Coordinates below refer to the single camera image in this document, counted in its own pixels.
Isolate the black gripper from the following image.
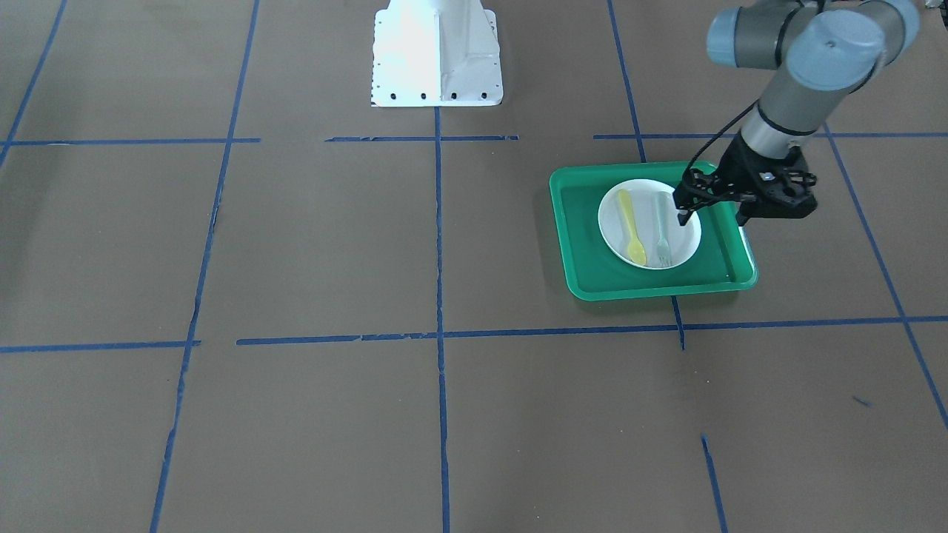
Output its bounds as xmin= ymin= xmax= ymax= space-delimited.
xmin=672 ymin=136 xmax=818 ymax=227

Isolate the yellow plastic spoon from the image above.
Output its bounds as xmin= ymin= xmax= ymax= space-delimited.
xmin=616 ymin=189 xmax=649 ymax=267

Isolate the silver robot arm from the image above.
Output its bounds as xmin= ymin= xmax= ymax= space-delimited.
xmin=672 ymin=1 xmax=921 ymax=226

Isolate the pale green plastic fork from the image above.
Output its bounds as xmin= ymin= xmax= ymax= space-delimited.
xmin=652 ymin=191 xmax=672 ymax=269

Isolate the green plastic tray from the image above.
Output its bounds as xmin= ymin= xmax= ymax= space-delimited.
xmin=550 ymin=161 xmax=758 ymax=301

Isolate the white round plate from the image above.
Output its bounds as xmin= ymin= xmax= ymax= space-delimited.
xmin=597 ymin=179 xmax=702 ymax=271

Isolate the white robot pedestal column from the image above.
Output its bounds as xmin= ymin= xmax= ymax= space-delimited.
xmin=370 ymin=1 xmax=504 ymax=108

